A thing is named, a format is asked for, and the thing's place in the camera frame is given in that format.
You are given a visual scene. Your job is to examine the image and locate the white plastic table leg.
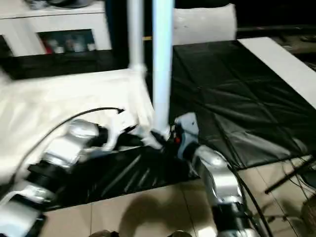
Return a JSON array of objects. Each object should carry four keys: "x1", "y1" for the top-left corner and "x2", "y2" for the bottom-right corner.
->
[
  {"x1": 152, "y1": 0, "x2": 175, "y2": 135},
  {"x1": 127, "y1": 0, "x2": 147, "y2": 73}
]

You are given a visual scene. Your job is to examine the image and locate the white plastic table top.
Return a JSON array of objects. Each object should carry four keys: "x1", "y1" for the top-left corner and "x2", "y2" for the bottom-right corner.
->
[{"x1": 0, "y1": 65, "x2": 165, "y2": 185}]

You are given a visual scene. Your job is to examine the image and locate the black work mat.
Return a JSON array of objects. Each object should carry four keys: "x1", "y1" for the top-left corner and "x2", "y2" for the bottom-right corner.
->
[{"x1": 0, "y1": 39, "x2": 316, "y2": 212}]

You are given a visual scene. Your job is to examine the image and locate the dark robot right foot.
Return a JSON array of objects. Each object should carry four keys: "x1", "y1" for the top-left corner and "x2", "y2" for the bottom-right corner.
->
[{"x1": 170, "y1": 229, "x2": 194, "y2": 237}]

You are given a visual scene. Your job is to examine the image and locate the dark robot foot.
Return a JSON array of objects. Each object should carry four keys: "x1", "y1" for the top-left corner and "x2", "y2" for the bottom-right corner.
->
[
  {"x1": 170, "y1": 229, "x2": 194, "y2": 237},
  {"x1": 91, "y1": 229, "x2": 119, "y2": 237}
]

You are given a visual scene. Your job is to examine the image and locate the dark robot left foot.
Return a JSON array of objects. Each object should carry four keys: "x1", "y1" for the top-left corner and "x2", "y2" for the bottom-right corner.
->
[{"x1": 91, "y1": 229, "x2": 119, "y2": 237}]

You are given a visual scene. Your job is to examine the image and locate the black box with gold label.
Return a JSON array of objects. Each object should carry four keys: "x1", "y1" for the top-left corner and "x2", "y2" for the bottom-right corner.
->
[{"x1": 107, "y1": 0, "x2": 156, "y2": 71}]

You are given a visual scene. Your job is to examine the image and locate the black stand leg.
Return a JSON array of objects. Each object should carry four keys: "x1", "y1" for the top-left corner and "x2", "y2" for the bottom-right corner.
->
[{"x1": 265, "y1": 154, "x2": 316, "y2": 195}]

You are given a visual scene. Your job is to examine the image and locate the white flat board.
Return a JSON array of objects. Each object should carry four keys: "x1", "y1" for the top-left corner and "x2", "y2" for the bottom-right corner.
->
[{"x1": 238, "y1": 37, "x2": 316, "y2": 110}]

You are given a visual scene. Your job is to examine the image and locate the white glass-door cabinet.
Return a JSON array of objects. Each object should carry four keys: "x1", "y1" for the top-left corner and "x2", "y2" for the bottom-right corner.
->
[{"x1": 0, "y1": 4, "x2": 112, "y2": 58}]

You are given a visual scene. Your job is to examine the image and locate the grey helmet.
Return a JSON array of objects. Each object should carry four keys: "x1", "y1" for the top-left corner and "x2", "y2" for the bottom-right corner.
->
[{"x1": 49, "y1": 0, "x2": 90, "y2": 7}]

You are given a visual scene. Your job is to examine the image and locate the dark low table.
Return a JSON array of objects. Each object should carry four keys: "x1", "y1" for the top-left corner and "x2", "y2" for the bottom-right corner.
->
[{"x1": 236, "y1": 24, "x2": 316, "y2": 55}]

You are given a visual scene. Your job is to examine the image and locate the brown woven stool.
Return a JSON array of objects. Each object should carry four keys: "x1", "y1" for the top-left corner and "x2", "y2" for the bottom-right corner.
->
[{"x1": 301, "y1": 195, "x2": 316, "y2": 237}]

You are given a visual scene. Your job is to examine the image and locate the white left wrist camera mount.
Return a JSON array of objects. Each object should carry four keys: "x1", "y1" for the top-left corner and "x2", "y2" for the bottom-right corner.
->
[{"x1": 103, "y1": 111, "x2": 139, "y2": 152}]

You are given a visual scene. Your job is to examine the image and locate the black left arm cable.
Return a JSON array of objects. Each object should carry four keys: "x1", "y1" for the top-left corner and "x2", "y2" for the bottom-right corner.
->
[{"x1": 12, "y1": 107, "x2": 126, "y2": 183}]

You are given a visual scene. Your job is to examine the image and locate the grey floor wires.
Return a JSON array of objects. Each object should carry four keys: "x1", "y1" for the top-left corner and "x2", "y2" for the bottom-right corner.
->
[{"x1": 281, "y1": 157, "x2": 316, "y2": 223}]

